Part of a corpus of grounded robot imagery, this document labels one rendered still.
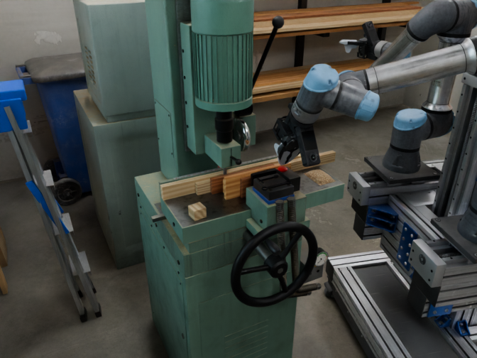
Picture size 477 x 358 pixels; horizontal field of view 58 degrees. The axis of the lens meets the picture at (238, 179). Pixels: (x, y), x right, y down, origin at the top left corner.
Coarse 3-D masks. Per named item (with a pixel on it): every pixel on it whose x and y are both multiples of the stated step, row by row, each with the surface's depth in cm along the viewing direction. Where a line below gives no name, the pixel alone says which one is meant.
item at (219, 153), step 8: (208, 136) 143; (208, 144) 143; (216, 144) 137; (224, 144) 137; (232, 144) 137; (208, 152) 145; (216, 152) 138; (224, 152) 135; (232, 152) 136; (240, 152) 138; (216, 160) 139; (224, 160) 136; (232, 160) 138
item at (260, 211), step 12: (252, 192) 132; (300, 192) 132; (252, 204) 133; (264, 204) 126; (300, 204) 130; (252, 216) 135; (264, 216) 127; (276, 216) 128; (300, 216) 132; (264, 228) 129
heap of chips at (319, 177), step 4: (308, 172) 155; (312, 172) 154; (316, 172) 153; (320, 172) 153; (324, 172) 155; (308, 176) 154; (312, 176) 152; (316, 176) 151; (320, 176) 151; (324, 176) 151; (328, 176) 151; (316, 180) 150; (320, 180) 149; (324, 180) 149; (328, 180) 150; (332, 180) 151; (320, 184) 149; (324, 184) 149
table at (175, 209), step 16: (304, 176) 154; (304, 192) 144; (320, 192) 146; (336, 192) 149; (176, 208) 135; (208, 208) 135; (224, 208) 135; (240, 208) 135; (176, 224) 131; (192, 224) 127; (208, 224) 129; (224, 224) 132; (240, 224) 135; (256, 224) 133; (304, 224) 135; (192, 240) 129
